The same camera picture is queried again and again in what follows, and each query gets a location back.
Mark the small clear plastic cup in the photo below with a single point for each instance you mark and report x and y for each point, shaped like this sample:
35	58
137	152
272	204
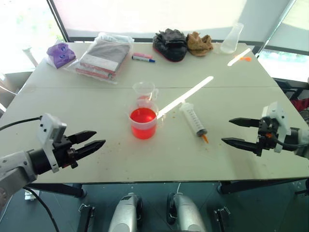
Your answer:
144	90

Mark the white post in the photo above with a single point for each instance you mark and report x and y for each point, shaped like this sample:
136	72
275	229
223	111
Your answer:
31	55

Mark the brown crumpled cloth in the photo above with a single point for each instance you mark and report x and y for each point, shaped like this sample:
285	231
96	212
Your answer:
199	44

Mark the white marker with blue cap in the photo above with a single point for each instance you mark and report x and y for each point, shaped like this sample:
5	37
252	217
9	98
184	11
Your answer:
142	58

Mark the purple plastic bag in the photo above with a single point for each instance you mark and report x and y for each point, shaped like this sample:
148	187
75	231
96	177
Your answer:
60	55

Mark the clear conical flask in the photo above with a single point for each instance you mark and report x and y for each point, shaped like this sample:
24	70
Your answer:
230	42

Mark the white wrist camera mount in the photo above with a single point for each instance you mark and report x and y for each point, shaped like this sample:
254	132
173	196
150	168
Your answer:
281	118
48	125

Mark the pink marker pen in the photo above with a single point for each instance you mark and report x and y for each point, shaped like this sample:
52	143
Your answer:
142	55

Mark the black metal clamp bracket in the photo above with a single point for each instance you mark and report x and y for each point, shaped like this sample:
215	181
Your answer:
222	217
87	217

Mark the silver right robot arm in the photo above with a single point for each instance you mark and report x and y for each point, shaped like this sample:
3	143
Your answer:
300	139

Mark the black and red chair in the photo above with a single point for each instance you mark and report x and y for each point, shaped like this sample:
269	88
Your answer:
300	102

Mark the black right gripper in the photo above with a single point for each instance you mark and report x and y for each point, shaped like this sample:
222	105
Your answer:
266	141

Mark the black crumpled cloth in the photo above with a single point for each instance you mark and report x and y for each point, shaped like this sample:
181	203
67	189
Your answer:
171	46

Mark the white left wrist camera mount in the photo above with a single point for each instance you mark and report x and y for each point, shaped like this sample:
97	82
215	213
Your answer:
48	125

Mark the clear syringe with orange tip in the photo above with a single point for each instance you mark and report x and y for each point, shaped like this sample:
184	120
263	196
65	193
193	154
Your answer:
194	120

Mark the white power strip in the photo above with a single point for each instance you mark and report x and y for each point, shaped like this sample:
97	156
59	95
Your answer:
32	194

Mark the beaker with red liquid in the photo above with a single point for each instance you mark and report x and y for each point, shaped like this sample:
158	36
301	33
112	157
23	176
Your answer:
143	125

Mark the small orange plastic piece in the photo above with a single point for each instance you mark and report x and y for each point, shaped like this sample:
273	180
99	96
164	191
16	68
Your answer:
245	58

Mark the clear bag with folded cloths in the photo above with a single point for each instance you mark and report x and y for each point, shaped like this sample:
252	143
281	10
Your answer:
103	56

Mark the black table frame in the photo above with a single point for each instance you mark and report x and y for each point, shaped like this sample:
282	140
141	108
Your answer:
60	189

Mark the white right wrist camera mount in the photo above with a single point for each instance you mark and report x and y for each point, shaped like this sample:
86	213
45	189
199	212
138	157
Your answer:
281	118

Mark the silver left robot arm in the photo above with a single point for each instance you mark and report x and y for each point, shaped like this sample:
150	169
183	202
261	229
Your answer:
14	166

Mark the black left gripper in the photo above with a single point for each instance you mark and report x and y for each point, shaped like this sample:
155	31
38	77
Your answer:
62	151

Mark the silver rounded robot leg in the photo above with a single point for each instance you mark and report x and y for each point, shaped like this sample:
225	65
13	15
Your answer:
125	215
188	215

